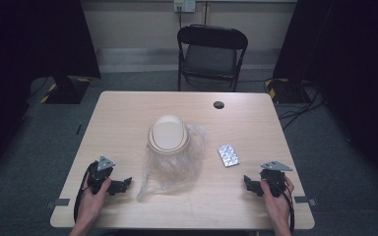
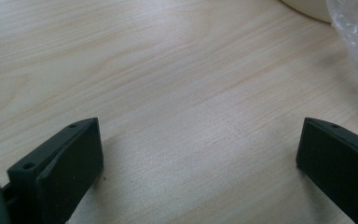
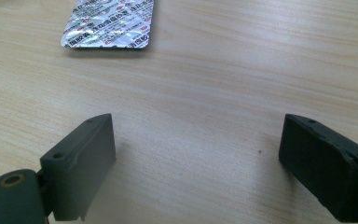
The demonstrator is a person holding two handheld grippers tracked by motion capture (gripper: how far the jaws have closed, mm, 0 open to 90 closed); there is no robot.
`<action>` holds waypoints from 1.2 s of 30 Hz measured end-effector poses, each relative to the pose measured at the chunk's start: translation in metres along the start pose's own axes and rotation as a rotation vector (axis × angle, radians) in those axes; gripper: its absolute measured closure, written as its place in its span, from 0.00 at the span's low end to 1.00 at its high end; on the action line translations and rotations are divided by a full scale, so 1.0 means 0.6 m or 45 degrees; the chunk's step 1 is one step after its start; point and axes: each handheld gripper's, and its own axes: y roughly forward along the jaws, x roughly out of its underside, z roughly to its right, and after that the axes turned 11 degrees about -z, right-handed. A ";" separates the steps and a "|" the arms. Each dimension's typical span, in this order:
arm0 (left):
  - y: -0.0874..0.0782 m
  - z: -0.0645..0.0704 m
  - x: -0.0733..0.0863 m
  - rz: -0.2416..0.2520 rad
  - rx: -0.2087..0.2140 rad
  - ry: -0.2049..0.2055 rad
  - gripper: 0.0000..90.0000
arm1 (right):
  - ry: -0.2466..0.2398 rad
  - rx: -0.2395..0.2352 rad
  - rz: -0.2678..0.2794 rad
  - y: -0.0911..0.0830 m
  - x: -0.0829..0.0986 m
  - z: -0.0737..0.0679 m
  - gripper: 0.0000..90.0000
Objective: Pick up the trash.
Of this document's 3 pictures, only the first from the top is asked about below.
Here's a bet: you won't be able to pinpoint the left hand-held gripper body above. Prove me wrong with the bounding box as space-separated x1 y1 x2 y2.
88 155 116 196

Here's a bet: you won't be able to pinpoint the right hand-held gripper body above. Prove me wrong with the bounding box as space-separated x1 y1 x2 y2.
259 159 293 199

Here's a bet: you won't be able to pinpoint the person's right hand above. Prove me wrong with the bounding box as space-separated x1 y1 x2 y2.
260 176 295 230

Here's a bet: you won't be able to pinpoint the person's left hand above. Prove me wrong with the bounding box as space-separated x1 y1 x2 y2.
78 177 113 227

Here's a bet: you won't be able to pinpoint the silver blister pack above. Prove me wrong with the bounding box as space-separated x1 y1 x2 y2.
217 144 241 168

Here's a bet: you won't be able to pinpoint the clear plastic bag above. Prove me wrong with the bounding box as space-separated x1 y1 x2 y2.
136 122 209 202

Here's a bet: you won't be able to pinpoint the black stand base striped tape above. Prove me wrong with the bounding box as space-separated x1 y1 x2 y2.
264 78 306 105
39 76 93 105

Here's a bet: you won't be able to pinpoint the black folding chair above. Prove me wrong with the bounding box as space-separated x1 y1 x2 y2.
176 24 249 92

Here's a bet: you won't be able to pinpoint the dark curtain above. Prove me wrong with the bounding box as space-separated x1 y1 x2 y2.
0 0 101 180
272 0 378 195

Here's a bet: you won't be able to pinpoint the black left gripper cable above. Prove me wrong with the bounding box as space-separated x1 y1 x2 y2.
73 162 96 224

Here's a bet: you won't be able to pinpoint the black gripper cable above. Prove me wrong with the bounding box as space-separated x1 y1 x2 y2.
73 162 96 224
283 192 295 236

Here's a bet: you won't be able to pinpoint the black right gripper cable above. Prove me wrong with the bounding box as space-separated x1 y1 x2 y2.
283 192 295 236

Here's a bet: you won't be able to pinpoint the grey table edge bracket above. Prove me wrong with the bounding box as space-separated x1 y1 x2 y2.
293 195 318 207
44 198 71 210

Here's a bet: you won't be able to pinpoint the black floor cables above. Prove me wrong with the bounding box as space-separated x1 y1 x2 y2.
275 83 326 132

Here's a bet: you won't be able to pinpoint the black wall socket cable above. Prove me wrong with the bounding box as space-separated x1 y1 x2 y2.
176 6 184 31

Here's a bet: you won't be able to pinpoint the white wall socket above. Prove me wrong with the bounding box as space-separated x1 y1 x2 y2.
173 0 197 14

